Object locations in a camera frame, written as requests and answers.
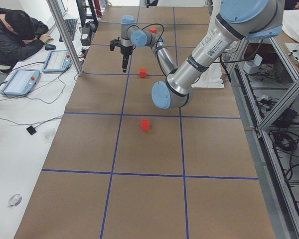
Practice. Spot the teach pendant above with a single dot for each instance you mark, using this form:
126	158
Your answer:
21	82
57	61

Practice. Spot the black keyboard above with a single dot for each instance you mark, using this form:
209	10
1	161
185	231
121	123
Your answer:
71	25

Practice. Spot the red block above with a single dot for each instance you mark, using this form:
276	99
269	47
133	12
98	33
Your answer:
142	72
153	30
145	124

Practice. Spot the small black square device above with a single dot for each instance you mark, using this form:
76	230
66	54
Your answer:
31	130

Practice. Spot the teach pendant near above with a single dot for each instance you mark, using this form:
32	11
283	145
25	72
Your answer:
21	82

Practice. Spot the crumpled clear plastic wrap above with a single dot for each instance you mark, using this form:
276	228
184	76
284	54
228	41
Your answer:
14	200

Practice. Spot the teach pendant far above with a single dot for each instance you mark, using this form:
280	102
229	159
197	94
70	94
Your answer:
57	61

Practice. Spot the person in black jacket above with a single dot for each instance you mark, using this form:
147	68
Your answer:
21	36

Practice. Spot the aluminium side frame rack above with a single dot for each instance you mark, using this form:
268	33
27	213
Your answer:
265	77

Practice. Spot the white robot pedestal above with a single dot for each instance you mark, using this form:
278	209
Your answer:
211	78

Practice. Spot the black power adapter box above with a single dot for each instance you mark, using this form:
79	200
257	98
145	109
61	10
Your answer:
85	36

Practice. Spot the aluminium frame post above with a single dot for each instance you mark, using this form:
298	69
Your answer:
59	21

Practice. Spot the black computer mouse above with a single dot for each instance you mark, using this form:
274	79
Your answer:
49	47

